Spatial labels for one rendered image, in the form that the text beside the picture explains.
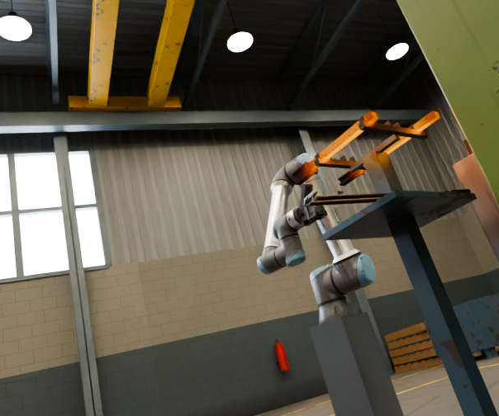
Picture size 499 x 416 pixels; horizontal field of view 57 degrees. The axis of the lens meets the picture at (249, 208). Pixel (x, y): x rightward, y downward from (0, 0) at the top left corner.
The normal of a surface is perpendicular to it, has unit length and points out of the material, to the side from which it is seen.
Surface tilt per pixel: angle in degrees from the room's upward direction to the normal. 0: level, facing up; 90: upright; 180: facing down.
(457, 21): 90
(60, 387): 90
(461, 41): 90
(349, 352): 90
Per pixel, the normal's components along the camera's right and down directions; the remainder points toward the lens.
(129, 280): 0.33, -0.43
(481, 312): 0.14, -0.40
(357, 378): -0.74, -0.06
